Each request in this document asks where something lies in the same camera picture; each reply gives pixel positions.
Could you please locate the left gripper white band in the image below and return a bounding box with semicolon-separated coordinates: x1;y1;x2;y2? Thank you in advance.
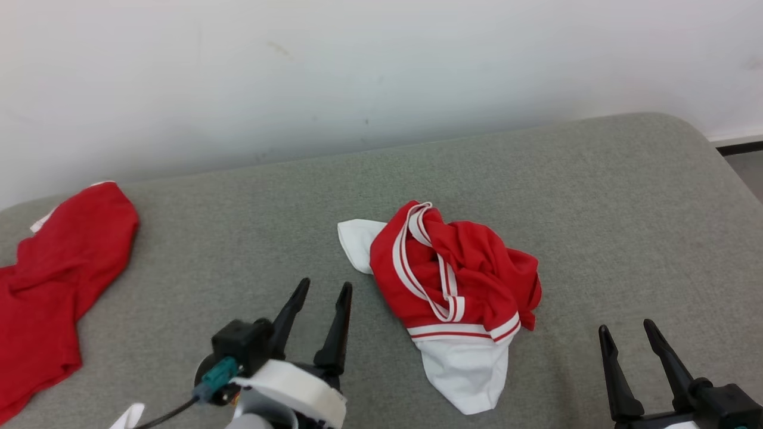
229;278;353;429

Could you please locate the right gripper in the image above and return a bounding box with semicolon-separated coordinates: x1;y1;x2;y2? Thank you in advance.
598;319;763;429

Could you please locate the dark baseboard strip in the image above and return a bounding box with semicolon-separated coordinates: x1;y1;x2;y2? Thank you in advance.
715;140;763;157

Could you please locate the small white tag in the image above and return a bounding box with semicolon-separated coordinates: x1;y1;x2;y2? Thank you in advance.
109;403;145;429

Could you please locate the plain red garment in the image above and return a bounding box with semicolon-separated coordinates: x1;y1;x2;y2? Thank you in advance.
0;181;140;425

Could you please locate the black cable teal connector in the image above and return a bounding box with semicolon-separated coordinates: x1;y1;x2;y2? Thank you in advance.
134;356;240;429

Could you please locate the red and white jersey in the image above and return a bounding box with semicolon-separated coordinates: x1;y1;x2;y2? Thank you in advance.
337;201;542;415

